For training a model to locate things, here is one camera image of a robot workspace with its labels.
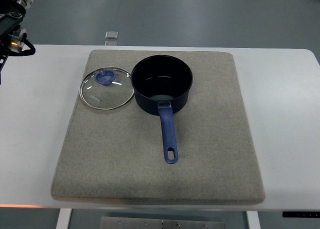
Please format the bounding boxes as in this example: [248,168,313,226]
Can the white right table leg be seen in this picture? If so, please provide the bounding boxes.
[246,211,261,229]

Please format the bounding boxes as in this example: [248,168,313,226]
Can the grey metal base plate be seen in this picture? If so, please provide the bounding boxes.
[100,216,226,229]

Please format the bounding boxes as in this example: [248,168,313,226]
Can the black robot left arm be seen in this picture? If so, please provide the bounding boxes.
[0,0,36,69]

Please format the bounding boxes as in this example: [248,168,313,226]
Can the dark blue saucepan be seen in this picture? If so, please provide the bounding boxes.
[131,54,193,164]

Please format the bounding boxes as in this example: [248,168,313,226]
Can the white left table leg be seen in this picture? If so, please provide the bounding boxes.
[55,208,72,229]

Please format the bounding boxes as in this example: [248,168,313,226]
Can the beige fabric mat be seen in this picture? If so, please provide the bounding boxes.
[51,51,265,205]

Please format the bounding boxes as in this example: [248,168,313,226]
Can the white table leg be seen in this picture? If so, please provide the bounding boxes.
[246,211,261,229]
[55,208,72,229]

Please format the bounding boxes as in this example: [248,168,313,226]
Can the black table control panel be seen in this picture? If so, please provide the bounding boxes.
[282,211,320,219]

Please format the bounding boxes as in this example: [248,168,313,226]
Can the glass pot lid blue knob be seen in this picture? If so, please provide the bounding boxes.
[79,67,134,111]

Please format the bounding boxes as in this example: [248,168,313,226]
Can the lower metal floor plate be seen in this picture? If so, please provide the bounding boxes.
[104,40,118,46]

